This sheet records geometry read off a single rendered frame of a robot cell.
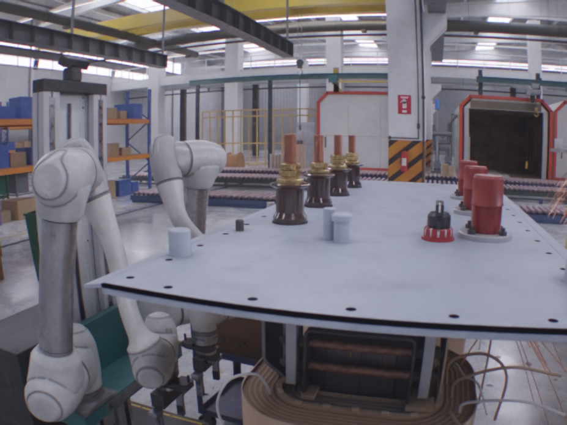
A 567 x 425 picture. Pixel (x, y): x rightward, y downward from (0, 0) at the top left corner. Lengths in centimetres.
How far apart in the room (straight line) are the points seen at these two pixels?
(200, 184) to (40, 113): 66
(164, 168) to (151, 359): 72
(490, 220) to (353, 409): 47
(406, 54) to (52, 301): 1105
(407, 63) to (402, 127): 159
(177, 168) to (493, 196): 110
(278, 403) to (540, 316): 54
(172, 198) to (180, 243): 85
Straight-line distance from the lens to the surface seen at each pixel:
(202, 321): 164
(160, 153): 169
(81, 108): 179
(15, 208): 1035
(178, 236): 82
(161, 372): 124
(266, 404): 93
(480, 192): 100
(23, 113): 1052
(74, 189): 114
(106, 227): 135
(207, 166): 177
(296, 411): 91
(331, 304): 59
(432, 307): 60
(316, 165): 135
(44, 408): 135
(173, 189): 167
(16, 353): 179
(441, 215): 95
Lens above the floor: 157
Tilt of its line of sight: 9 degrees down
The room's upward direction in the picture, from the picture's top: straight up
